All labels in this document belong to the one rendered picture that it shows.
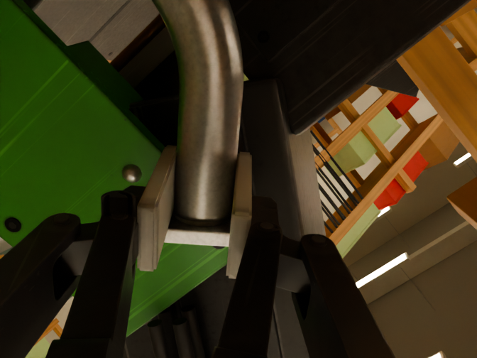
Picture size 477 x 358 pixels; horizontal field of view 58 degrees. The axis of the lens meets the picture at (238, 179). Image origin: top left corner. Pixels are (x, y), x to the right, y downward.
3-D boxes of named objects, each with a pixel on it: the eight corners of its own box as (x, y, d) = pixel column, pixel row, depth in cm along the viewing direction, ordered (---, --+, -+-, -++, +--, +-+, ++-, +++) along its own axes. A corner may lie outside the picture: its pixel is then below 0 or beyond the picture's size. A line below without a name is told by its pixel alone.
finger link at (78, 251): (128, 283, 15) (42, 276, 15) (152, 215, 20) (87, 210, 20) (127, 246, 15) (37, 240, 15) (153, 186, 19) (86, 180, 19)
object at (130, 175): (150, 169, 25) (145, 177, 24) (135, 181, 26) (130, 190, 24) (135, 154, 25) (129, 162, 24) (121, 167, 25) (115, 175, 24)
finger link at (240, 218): (231, 212, 16) (252, 214, 16) (237, 150, 22) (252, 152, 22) (225, 279, 17) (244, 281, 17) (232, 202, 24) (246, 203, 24)
